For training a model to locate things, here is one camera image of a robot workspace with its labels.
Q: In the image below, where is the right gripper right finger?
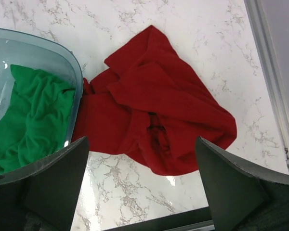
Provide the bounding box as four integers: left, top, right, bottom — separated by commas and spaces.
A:
196, 137, 289, 231

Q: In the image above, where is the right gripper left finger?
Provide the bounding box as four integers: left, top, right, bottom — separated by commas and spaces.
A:
0, 137, 89, 231

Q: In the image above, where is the clear teal plastic bin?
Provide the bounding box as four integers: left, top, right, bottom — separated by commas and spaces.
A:
0, 26, 84, 179

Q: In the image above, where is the red t shirt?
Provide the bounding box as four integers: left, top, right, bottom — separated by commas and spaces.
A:
72, 26, 237, 176

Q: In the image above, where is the green t shirt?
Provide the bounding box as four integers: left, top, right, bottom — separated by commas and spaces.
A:
0, 64, 76, 174

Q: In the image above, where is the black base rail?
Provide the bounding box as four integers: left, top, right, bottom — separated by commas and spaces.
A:
108, 207, 212, 231

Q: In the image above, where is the right aluminium frame post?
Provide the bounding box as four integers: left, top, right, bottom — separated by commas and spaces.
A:
244, 0, 289, 172

